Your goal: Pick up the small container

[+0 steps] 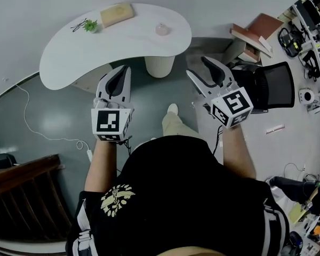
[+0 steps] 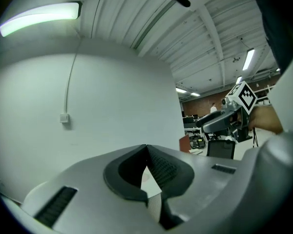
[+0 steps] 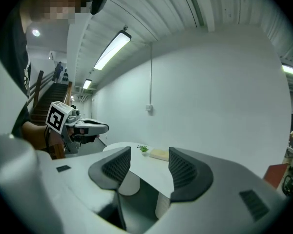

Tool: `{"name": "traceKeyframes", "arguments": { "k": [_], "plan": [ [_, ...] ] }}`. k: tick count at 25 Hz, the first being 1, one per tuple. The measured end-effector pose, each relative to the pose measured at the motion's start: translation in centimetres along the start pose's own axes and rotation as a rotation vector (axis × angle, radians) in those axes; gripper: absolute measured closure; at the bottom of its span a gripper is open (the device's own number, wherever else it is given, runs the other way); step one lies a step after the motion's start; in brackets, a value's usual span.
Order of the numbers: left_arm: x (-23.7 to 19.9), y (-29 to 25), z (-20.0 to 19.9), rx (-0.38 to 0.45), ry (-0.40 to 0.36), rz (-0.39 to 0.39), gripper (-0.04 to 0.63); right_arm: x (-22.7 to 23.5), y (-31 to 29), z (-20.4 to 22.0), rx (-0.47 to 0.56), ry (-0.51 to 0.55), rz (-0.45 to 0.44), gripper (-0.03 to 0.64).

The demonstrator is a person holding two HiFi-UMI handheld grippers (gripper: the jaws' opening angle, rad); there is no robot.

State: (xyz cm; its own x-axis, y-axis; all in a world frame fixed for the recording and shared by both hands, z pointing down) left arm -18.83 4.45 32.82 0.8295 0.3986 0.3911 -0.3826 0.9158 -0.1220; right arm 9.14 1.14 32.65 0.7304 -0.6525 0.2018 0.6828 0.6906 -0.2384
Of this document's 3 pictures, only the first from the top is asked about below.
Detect white round device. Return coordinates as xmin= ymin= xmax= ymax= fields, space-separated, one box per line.
xmin=298 ymin=88 xmax=316 ymax=106

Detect person's black printed shirt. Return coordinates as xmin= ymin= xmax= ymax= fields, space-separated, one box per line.
xmin=65 ymin=134 xmax=291 ymax=256

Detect person's beige trousers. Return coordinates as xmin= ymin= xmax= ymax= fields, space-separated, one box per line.
xmin=162 ymin=110 xmax=201 ymax=138

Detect small pink container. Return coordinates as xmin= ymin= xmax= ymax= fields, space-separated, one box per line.
xmin=155 ymin=22 xmax=171 ymax=36

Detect black eyeglasses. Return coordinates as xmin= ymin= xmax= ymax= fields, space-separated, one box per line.
xmin=70 ymin=18 xmax=87 ymax=33

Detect person's left forearm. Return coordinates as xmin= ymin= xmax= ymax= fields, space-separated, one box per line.
xmin=84 ymin=139 xmax=123 ymax=195

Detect small green potted plant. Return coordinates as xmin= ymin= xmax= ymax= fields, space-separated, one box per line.
xmin=82 ymin=19 xmax=99 ymax=34

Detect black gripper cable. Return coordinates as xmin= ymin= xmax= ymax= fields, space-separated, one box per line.
xmin=116 ymin=135 xmax=134 ymax=156
xmin=211 ymin=125 xmax=224 ymax=155

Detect beige rectangular box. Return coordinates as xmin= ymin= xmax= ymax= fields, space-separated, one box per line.
xmin=100 ymin=3 xmax=137 ymax=29

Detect dark wooden slatted furniture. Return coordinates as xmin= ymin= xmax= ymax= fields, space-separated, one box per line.
xmin=0 ymin=154 xmax=76 ymax=243

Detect black and yellow device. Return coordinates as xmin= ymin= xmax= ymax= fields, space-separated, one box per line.
xmin=278 ymin=27 xmax=302 ymax=58

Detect yellow paper sheet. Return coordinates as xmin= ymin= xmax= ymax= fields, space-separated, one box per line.
xmin=288 ymin=202 xmax=310 ymax=225

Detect white workbench with equipment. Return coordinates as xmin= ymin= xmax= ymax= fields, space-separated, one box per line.
xmin=277 ymin=0 xmax=320 ymax=113

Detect red and white strip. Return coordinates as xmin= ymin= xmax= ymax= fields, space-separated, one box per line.
xmin=266 ymin=124 xmax=286 ymax=135

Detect black mesh office chair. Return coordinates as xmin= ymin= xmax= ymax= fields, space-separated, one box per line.
xmin=229 ymin=61 xmax=295 ymax=114

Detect person's right forearm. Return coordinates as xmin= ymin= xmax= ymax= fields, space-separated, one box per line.
xmin=220 ymin=123 xmax=257 ymax=181

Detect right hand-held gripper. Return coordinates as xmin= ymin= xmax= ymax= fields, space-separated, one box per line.
xmin=186 ymin=56 xmax=254 ymax=129

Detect white floor cable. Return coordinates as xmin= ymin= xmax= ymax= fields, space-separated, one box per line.
xmin=14 ymin=83 xmax=89 ymax=151

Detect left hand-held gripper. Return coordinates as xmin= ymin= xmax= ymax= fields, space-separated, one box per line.
xmin=91 ymin=65 xmax=135 ymax=143

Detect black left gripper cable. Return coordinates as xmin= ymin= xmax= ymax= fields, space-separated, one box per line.
xmin=116 ymin=135 xmax=134 ymax=156

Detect white kidney-shaped table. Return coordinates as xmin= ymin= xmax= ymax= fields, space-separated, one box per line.
xmin=39 ymin=3 xmax=192 ymax=91

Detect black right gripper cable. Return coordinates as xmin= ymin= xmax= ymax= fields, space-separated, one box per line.
xmin=211 ymin=125 xmax=224 ymax=155

